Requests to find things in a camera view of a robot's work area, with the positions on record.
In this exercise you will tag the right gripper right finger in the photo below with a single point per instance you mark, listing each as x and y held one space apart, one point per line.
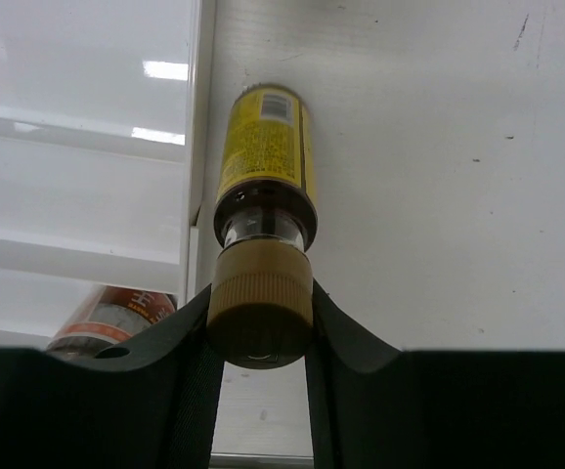
374 406

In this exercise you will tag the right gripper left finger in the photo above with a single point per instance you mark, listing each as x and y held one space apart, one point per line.
149 402

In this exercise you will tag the short spice jar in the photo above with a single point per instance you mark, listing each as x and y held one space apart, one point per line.
108 316

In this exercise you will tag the yellow label bottle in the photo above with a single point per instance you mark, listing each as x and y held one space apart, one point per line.
265 219

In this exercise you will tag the white divided organizer tray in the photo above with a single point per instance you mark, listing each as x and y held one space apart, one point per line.
103 116

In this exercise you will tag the aluminium front rail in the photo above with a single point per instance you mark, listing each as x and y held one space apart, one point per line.
242 460

